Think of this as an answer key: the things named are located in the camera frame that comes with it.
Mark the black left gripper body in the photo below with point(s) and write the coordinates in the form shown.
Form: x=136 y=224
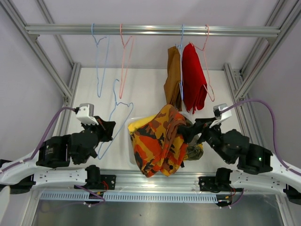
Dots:
x=101 y=129

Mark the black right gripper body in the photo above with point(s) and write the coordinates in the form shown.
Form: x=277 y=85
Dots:
x=211 y=135

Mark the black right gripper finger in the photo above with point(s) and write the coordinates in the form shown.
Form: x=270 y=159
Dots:
x=188 y=133
x=203 y=122

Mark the yellow grey camouflage trousers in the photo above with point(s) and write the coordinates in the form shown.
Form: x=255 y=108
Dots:
x=194 y=151

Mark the blue hanger of orange camouflage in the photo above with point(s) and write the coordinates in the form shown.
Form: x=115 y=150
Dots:
x=116 y=105

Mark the orange brown camouflage trousers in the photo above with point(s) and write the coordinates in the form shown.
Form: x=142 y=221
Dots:
x=157 y=146

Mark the pink hanger of yellow camouflage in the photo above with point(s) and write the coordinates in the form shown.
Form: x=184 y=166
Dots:
x=126 y=57

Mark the white plastic basket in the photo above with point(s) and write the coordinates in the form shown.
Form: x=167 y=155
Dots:
x=127 y=141

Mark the red trousers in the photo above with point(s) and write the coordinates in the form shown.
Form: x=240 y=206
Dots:
x=194 y=82

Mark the blue hanger of brown trousers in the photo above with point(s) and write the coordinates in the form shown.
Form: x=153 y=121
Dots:
x=180 y=48

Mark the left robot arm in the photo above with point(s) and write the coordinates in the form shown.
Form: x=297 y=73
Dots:
x=48 y=166

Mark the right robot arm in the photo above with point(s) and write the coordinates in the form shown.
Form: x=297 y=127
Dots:
x=257 y=167

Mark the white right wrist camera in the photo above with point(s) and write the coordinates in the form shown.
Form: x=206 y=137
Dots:
x=221 y=113

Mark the aluminium frame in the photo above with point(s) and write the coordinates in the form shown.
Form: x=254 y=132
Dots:
x=30 y=32

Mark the slotted cable duct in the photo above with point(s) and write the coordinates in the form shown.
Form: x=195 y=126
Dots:
x=129 y=197

